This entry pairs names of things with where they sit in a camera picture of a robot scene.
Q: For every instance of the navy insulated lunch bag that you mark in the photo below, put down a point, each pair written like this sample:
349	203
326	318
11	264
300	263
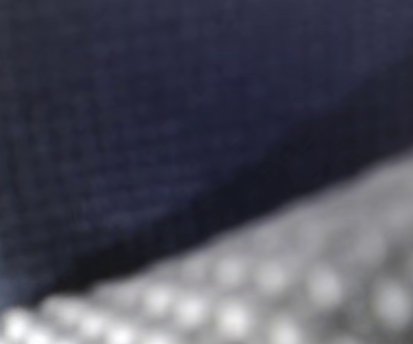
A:
206	171

